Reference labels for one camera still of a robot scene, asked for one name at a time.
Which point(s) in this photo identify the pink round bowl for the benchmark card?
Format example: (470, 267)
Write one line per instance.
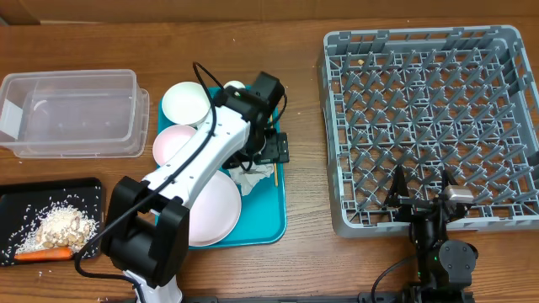
(170, 141)

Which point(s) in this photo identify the white paper cup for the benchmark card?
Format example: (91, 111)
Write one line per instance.
(235, 84)

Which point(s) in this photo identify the wooden chopstick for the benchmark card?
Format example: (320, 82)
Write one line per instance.
(275, 165)

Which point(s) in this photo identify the white round bowl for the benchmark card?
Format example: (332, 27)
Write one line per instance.
(185, 103)

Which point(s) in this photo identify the grey plastic dish rack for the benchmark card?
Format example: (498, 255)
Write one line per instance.
(461, 98)

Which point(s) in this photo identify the white paper tissue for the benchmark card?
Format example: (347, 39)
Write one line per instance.
(247, 180)

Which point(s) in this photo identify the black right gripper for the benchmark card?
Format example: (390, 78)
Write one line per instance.
(415, 207)

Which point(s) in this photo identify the large pink plate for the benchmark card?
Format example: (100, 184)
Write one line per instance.
(215, 212)

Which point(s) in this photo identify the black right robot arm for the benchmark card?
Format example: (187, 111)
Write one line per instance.
(445, 266)

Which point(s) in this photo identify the orange carrot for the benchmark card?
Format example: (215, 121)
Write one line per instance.
(51, 254)

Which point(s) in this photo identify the rice and peanuts pile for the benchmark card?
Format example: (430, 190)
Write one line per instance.
(57, 225)

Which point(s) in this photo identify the clear plastic waste bin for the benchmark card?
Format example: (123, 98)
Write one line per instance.
(74, 114)

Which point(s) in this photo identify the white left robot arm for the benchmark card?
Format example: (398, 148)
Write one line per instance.
(146, 233)

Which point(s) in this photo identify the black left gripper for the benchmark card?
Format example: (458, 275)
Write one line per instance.
(278, 148)

